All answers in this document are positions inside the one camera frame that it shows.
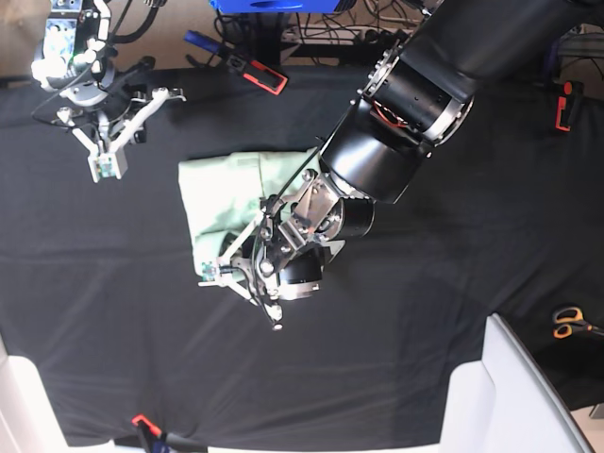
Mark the black table cloth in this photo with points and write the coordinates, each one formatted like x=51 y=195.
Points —
x=98 y=287

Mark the red clamp bottom edge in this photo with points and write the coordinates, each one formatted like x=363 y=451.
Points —
x=141 y=422

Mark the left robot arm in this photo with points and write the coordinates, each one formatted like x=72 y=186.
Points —
x=415 y=99

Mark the blue box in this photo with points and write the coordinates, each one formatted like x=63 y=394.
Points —
x=287 y=6

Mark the grey white chair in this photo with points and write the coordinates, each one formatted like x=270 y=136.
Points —
x=503 y=402

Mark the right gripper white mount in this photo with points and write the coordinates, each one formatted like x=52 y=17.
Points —
x=106 y=123

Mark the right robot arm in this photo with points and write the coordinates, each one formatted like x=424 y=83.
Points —
x=77 y=51

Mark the white furniture left corner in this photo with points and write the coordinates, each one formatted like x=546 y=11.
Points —
x=28 y=422

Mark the red clamp right edge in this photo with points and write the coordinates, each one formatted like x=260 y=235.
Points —
x=568 y=105

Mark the light green T-shirt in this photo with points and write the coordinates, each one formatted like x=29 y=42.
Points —
x=222 y=195

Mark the orange handled scissors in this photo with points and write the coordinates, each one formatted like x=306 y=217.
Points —
x=569 y=321

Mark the blue handled tool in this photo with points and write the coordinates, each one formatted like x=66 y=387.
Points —
x=203 y=41

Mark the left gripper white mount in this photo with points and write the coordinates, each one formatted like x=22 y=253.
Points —
x=266 y=265

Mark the red clamp edge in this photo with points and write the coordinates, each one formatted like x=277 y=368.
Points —
x=141 y=422
x=568 y=105

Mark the red black clamp top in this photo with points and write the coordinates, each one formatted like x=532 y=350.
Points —
x=257 y=73

